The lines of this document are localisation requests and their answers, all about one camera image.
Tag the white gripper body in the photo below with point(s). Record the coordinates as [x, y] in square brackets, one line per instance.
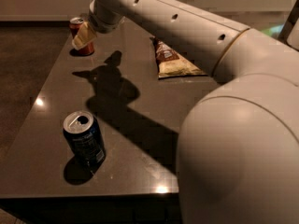
[99, 22]

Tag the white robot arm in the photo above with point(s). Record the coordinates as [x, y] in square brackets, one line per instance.
[238, 148]

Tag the blue open soda can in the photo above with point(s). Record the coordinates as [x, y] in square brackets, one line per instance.
[83, 135]

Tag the brown sea salt chip bag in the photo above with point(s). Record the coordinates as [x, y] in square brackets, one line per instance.
[172, 64]

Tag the red coke can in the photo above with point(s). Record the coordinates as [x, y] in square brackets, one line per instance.
[74, 25]

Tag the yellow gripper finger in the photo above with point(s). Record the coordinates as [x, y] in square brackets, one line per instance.
[84, 36]

